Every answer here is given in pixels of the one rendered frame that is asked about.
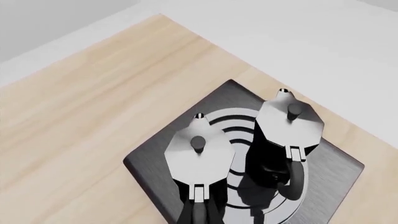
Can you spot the flat black stove plate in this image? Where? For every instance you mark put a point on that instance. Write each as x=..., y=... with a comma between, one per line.
x=329, y=168

